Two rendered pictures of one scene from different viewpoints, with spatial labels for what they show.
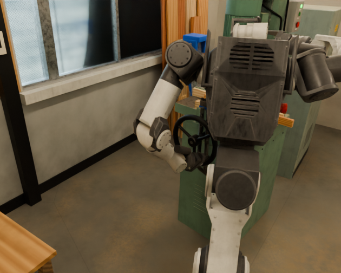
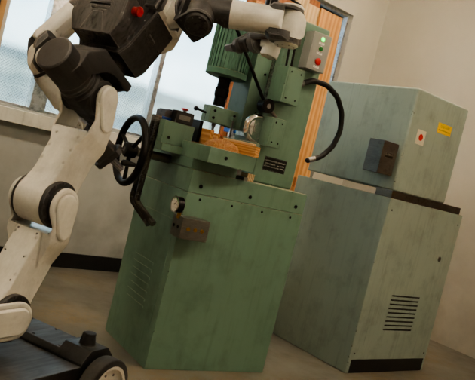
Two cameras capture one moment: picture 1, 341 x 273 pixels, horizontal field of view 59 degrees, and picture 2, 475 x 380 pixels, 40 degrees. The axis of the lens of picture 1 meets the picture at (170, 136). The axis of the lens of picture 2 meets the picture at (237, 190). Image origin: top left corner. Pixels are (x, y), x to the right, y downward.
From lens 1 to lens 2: 1.72 m
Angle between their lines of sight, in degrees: 29
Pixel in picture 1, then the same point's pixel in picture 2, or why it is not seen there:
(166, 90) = (65, 9)
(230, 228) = (65, 144)
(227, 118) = (84, 11)
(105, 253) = not seen: outside the picture
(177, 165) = not seen: hidden behind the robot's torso
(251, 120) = (103, 13)
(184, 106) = not seen: hidden behind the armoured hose
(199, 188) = (138, 258)
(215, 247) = (41, 162)
